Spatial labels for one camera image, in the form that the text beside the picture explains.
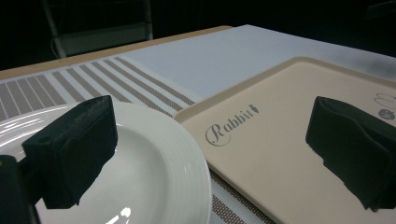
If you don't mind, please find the white ribbed plate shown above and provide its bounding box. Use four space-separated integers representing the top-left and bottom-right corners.
0 102 213 224

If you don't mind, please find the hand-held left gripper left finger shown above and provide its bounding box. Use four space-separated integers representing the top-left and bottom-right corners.
21 94 119 210

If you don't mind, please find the beige plastic tray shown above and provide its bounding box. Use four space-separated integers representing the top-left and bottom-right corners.
173 56 396 224

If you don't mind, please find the striped white placemat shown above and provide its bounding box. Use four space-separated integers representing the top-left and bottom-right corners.
0 23 396 224

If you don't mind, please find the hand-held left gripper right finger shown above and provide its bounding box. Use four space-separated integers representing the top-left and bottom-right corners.
304 95 396 213

